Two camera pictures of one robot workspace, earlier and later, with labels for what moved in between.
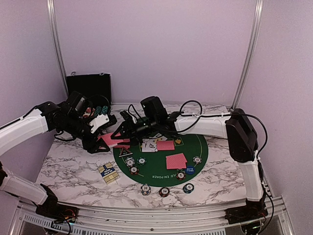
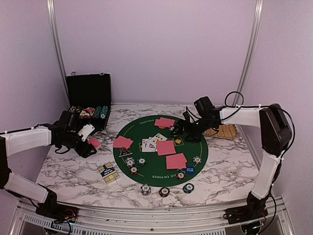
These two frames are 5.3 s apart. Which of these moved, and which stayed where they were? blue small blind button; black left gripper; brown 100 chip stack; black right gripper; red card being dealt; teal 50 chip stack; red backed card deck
Moved: red backed card deck; black left gripper; black right gripper
Stayed: blue small blind button; red card being dealt; brown 100 chip stack; teal 50 chip stack
